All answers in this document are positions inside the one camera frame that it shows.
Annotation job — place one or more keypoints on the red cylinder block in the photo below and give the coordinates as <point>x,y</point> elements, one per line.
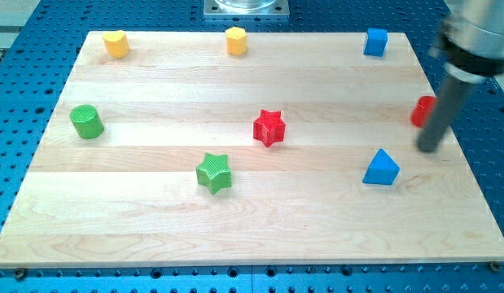
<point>422,110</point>

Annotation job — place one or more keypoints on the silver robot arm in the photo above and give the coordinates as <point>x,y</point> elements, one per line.
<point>471,37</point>

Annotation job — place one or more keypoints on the blue triangle block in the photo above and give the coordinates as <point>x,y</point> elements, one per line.
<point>382,170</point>

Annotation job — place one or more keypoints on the red star block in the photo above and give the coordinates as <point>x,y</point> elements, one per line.
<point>269,128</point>

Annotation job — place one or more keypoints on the green star block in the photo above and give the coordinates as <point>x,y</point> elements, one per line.
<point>214,173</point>

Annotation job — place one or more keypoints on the wooden board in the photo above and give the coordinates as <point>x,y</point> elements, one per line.
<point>130,197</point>

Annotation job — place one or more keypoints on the yellow hexagon block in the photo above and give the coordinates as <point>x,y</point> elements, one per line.
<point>236,41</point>

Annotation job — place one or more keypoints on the blue cube block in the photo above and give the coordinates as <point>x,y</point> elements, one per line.
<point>376,41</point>

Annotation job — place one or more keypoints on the green cylinder block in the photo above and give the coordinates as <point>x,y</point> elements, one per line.
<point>86,121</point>

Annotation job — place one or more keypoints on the yellow heart block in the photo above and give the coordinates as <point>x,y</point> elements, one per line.
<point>116,43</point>

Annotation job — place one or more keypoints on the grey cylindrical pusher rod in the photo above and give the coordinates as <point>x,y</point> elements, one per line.
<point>453,94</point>

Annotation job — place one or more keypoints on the blue perforated metal table plate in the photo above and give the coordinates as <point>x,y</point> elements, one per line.
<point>35,68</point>

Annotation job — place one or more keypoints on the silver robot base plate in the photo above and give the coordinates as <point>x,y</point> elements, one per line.
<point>219,9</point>

